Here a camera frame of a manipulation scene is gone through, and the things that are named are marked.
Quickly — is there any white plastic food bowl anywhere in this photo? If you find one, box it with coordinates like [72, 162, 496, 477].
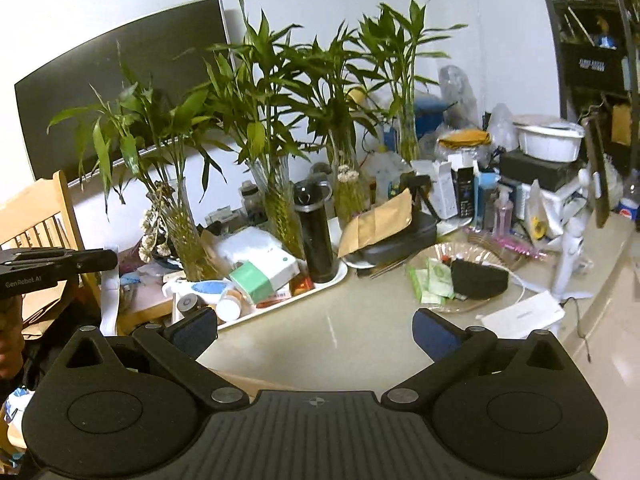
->
[513, 114, 585, 164]

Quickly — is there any wooden chair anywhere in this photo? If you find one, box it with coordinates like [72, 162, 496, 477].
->
[1, 171, 126, 341]

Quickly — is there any green white wipes sachet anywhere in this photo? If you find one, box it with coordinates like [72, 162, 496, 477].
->
[408, 258, 456, 306]

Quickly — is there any bamboo plant vase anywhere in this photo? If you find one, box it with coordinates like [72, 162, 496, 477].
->
[357, 0, 466, 162]
[203, 0, 307, 259]
[284, 23, 385, 226]

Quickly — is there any white product box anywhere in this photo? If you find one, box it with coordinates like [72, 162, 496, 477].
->
[411, 159, 458, 220]

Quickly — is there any black zipper case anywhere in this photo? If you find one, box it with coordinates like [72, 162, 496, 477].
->
[356, 211, 438, 266]

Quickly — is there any green white tissue box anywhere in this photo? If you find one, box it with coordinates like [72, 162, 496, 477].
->
[229, 247, 299, 304]

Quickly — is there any brown paper envelope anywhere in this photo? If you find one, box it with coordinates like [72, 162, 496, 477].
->
[337, 188, 413, 258]

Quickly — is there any white power bank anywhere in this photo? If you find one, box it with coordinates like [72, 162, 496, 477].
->
[480, 292, 565, 339]

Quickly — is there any glass plate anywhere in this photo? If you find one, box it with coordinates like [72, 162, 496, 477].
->
[407, 242, 511, 313]

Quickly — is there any white gimbal stabilizer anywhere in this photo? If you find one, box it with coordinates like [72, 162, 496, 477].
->
[523, 167, 610, 304]

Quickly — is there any bamboo plant in glass vase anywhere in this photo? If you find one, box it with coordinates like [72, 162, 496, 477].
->
[47, 44, 234, 282]

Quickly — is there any pink hand soap bottle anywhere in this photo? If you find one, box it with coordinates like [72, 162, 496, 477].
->
[492, 188, 514, 238]

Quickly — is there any black thermos bottle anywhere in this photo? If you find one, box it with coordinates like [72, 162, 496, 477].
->
[294, 180, 337, 284]

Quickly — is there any dark monitor screen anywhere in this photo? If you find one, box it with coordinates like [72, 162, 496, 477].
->
[14, 0, 229, 181]

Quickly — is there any black sponge pad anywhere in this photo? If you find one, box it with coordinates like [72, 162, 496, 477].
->
[450, 259, 509, 300]

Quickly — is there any black product box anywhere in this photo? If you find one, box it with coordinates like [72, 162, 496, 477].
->
[454, 167, 475, 218]

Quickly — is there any white serving tray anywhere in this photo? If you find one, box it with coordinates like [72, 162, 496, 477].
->
[163, 261, 348, 330]

